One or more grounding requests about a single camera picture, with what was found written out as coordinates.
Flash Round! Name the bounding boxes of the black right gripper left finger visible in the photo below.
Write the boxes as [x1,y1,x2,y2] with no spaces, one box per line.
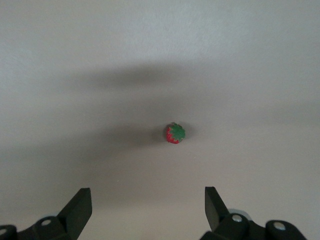
[18,187,93,240]

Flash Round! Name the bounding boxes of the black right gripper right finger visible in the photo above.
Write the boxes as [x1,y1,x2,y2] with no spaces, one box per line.
[201,186,253,240]

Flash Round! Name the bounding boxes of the red strawberry green leaves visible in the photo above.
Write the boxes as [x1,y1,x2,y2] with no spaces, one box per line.
[164,122,187,146]

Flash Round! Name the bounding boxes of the brown table mat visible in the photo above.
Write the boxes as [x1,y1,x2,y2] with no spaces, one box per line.
[0,0,320,240]

